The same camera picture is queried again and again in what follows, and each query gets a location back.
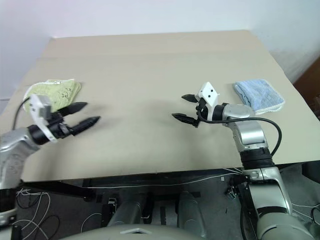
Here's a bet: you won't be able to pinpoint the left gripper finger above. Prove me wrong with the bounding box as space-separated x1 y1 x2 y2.
70 115 102 137
58 101 89 117

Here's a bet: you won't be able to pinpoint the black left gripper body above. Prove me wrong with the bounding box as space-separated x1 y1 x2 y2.
46 109 77 140

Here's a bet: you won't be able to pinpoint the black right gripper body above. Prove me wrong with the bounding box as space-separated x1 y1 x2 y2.
193 97 214 129

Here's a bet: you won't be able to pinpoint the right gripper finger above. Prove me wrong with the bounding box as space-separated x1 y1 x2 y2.
181 93 201 104
171 112 198 126

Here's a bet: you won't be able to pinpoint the green towel with white trim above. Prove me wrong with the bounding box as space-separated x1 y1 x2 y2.
22 78 83 112

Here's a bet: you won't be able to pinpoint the folded blue towel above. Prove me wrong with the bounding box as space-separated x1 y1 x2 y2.
233 78 286 116

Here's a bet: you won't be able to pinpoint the grey left robot leg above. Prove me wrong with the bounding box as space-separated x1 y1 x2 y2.
107 191 149 229

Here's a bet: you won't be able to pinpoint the grey robot leg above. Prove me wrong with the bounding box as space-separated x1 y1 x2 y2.
107 191 149 229
178 190 209 238

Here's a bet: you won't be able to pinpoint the grey right robot leg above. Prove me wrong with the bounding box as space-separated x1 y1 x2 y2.
178 190 209 238

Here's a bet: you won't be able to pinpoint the grey robot torso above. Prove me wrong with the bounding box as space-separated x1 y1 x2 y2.
49 222 209 240

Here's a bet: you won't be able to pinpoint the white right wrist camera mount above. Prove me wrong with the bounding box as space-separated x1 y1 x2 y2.
197 81 221 119

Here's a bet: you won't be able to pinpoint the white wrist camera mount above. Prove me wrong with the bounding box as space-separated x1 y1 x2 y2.
27 93 59 144
197 81 221 119

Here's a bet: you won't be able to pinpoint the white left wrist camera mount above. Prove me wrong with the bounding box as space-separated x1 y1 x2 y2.
27 93 59 144

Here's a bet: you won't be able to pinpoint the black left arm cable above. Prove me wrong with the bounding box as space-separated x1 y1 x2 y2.
12 97 32 131

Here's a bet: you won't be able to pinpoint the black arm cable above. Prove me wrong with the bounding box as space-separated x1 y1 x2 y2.
12 97 32 131
198 115 284 157

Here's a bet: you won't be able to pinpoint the black table frame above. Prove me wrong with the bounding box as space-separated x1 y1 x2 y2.
22 162 320 221

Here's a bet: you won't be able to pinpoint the long white cable under table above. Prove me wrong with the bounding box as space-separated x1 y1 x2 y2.
88 168 245 190

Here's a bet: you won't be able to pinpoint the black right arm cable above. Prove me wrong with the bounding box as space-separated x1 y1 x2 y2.
198 115 284 157

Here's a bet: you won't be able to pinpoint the white floor cable tangle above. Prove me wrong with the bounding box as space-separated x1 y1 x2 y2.
14 189 61 240

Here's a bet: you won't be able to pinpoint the white floor cables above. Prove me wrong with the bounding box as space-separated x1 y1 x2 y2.
290 201 320 211

